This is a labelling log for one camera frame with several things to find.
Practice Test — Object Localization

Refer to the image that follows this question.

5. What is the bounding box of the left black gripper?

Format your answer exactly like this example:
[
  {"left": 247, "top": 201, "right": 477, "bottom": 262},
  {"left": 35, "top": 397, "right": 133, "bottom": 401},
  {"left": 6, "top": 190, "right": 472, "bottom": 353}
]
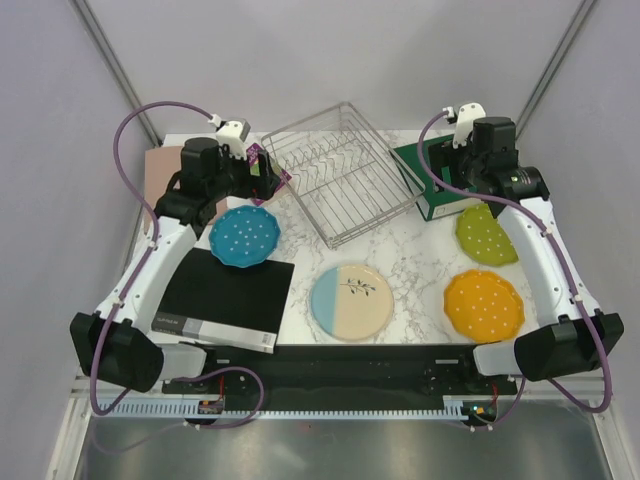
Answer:
[{"left": 209, "top": 146, "right": 281, "bottom": 203}]

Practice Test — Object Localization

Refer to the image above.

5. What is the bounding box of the blue polka dot plate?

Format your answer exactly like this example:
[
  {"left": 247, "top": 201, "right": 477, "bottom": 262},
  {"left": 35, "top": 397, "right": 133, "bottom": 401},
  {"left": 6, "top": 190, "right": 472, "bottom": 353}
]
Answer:
[{"left": 209, "top": 205, "right": 281, "bottom": 268}]

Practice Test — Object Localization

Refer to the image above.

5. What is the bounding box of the wire dish rack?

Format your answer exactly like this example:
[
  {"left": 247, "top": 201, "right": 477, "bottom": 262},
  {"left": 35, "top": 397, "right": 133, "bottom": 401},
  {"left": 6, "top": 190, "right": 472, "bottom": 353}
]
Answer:
[{"left": 260, "top": 102, "right": 425, "bottom": 249}]

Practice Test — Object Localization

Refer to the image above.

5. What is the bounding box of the green polka dot plate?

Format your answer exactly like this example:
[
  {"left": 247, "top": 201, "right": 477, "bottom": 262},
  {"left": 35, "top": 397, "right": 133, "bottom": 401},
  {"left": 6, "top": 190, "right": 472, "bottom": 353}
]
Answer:
[{"left": 455, "top": 203, "right": 518, "bottom": 267}]

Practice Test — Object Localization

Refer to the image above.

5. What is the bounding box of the cream and blue plate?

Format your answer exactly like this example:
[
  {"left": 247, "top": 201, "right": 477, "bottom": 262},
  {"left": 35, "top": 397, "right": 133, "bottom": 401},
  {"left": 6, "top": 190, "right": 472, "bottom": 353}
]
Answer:
[{"left": 309, "top": 264, "right": 394, "bottom": 343}]

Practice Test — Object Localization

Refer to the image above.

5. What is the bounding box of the orange polka dot plate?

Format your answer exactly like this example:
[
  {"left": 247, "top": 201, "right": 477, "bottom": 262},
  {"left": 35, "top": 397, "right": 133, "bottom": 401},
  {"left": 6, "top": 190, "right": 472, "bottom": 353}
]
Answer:
[{"left": 444, "top": 269, "right": 525, "bottom": 344}]

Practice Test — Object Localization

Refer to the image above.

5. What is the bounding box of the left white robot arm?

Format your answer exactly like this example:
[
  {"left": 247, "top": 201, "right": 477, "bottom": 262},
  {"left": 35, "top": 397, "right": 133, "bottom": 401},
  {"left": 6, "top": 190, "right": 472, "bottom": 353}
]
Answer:
[{"left": 70, "top": 137, "right": 280, "bottom": 396}]

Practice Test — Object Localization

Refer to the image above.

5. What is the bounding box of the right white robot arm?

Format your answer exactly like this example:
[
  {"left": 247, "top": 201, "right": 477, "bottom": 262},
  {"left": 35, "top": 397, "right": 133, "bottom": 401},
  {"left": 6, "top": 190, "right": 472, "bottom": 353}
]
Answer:
[{"left": 418, "top": 103, "right": 624, "bottom": 394}]

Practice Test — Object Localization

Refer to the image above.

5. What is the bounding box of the green lever arch binder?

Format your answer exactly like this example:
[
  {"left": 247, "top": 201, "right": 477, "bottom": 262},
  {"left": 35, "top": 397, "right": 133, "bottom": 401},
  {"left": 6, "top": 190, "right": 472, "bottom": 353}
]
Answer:
[{"left": 393, "top": 144, "right": 480, "bottom": 222}]

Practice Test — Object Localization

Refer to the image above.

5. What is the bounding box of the purple paperback book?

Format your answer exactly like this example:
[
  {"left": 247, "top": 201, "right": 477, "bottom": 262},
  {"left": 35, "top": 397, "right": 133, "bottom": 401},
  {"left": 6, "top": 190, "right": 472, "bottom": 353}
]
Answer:
[{"left": 247, "top": 143, "right": 291, "bottom": 206}]

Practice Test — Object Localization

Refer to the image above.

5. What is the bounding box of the pink folder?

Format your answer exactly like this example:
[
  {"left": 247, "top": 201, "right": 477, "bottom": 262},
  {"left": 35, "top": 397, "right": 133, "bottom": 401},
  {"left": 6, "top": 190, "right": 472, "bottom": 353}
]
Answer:
[{"left": 142, "top": 144, "right": 231, "bottom": 236}]

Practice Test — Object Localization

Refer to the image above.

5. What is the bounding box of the black binder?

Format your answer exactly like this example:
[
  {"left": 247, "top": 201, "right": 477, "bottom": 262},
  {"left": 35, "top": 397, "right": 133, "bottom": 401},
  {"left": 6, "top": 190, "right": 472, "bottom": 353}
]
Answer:
[{"left": 151, "top": 248, "right": 294, "bottom": 354}]

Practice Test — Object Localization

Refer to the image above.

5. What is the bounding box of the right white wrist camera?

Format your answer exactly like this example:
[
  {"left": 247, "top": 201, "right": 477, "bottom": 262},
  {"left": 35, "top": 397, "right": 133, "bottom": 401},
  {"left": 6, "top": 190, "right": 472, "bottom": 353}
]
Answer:
[{"left": 443, "top": 102, "right": 486, "bottom": 150}]

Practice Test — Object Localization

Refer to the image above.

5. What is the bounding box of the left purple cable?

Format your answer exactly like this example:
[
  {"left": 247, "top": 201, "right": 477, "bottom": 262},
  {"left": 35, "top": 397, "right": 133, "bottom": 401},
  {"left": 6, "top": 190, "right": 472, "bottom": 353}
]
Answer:
[{"left": 89, "top": 101, "right": 265, "bottom": 455}]

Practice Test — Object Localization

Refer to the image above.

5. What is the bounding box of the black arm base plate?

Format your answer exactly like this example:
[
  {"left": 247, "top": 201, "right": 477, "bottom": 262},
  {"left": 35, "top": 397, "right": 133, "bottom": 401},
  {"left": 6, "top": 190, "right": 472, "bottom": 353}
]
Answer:
[{"left": 203, "top": 344, "right": 517, "bottom": 396}]

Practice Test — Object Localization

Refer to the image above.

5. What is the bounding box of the blue slotted cable duct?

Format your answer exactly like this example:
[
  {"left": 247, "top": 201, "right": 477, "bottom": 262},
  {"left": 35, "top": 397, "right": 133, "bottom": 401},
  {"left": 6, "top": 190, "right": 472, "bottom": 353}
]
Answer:
[{"left": 109, "top": 396, "right": 495, "bottom": 420}]

